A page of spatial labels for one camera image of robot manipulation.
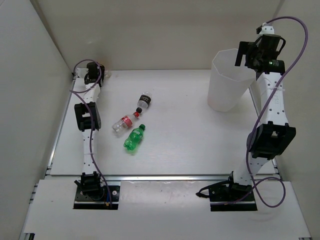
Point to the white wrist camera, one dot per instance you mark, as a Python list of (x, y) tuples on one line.
[(265, 29), (80, 72)]

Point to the silver aluminium front rail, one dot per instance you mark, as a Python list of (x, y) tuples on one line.
[(167, 178)]

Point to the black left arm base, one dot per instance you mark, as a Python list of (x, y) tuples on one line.
[(93, 194)]

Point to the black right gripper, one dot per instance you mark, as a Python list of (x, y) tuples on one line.
[(245, 48)]

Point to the yellow cap clear bottle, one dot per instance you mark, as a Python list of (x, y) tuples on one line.
[(107, 73)]

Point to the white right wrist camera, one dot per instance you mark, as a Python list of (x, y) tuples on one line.
[(265, 29)]

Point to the white octagonal plastic bin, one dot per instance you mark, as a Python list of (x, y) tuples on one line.
[(228, 82)]

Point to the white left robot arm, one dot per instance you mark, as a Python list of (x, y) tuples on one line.
[(87, 115)]

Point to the red label clear bottle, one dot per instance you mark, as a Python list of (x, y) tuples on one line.
[(125, 122)]

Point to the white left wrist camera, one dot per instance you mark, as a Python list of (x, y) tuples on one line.
[(80, 72)]

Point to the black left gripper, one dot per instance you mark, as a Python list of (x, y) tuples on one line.
[(102, 75)]

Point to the black label clear bottle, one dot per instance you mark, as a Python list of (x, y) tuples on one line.
[(144, 102)]

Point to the green plastic bottle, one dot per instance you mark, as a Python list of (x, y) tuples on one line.
[(134, 138)]

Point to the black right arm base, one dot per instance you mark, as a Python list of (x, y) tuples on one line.
[(228, 196)]

